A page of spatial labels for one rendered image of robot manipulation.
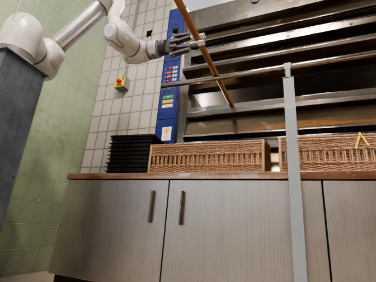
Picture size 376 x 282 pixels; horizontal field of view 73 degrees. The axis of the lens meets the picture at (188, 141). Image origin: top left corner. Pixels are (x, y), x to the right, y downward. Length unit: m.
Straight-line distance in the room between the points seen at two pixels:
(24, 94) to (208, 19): 1.52
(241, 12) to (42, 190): 1.96
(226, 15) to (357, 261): 1.85
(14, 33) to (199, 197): 1.09
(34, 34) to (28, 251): 1.32
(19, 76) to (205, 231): 1.02
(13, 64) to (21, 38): 0.16
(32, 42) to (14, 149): 0.51
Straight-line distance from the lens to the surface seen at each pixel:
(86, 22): 1.74
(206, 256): 1.06
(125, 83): 2.23
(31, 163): 1.98
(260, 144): 1.13
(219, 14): 2.31
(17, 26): 1.47
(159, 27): 2.49
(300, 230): 0.95
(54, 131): 2.10
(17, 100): 1.31
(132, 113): 2.11
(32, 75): 1.39
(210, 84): 1.94
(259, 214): 1.02
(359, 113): 1.74
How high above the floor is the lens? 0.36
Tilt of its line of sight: 19 degrees up
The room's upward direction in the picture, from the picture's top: 4 degrees clockwise
